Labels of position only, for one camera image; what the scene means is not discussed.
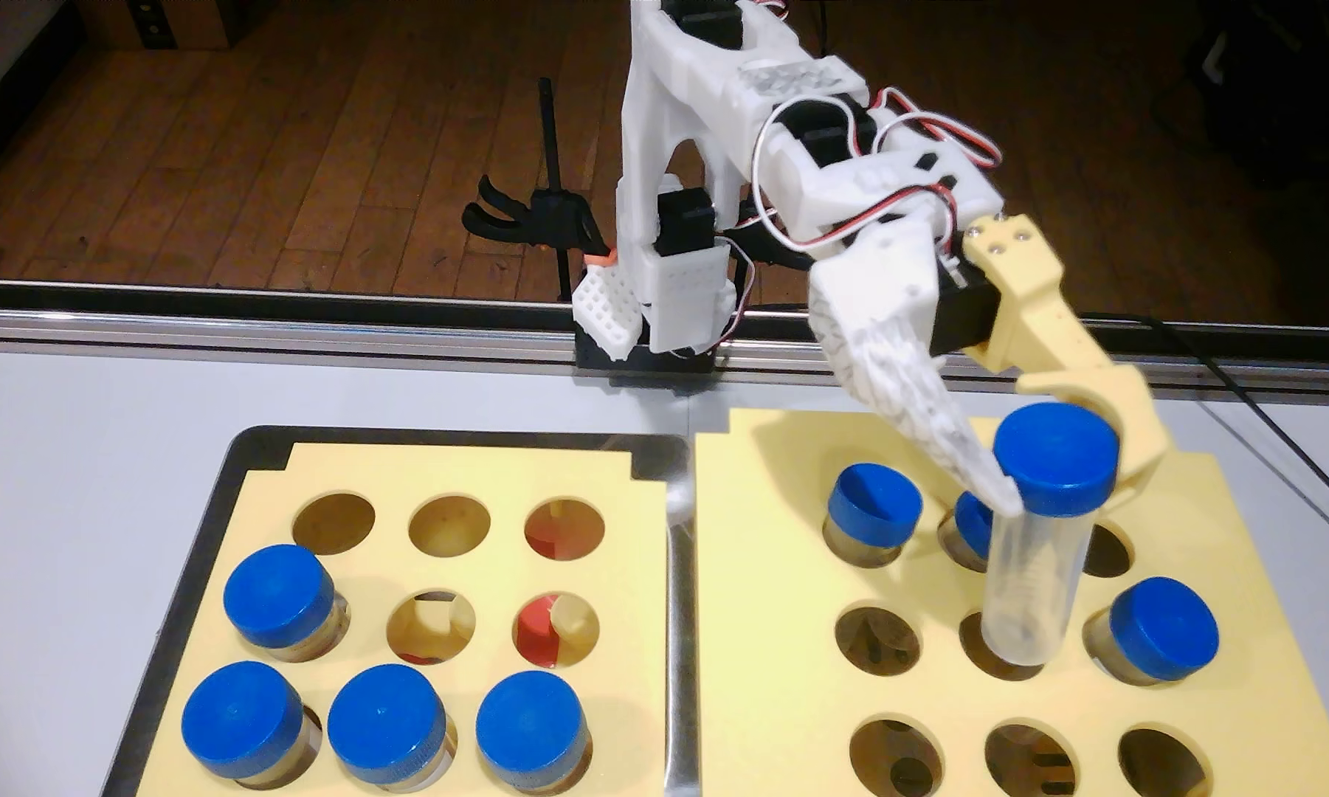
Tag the aluminium table rail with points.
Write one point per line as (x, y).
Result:
(177, 327)

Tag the small yellow foam rack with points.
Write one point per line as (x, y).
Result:
(631, 664)

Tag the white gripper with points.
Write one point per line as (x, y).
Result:
(887, 299)

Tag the blue capped test tube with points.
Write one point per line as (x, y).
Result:
(972, 529)
(386, 724)
(279, 596)
(874, 504)
(242, 720)
(533, 730)
(1164, 629)
(1057, 459)

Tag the black bag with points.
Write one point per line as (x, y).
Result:
(1284, 89)

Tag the metal tray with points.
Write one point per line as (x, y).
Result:
(683, 664)

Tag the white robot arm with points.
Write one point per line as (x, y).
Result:
(653, 111)

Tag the large yellow foam rack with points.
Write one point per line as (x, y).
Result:
(753, 708)

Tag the red support under rack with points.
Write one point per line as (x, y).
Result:
(534, 633)

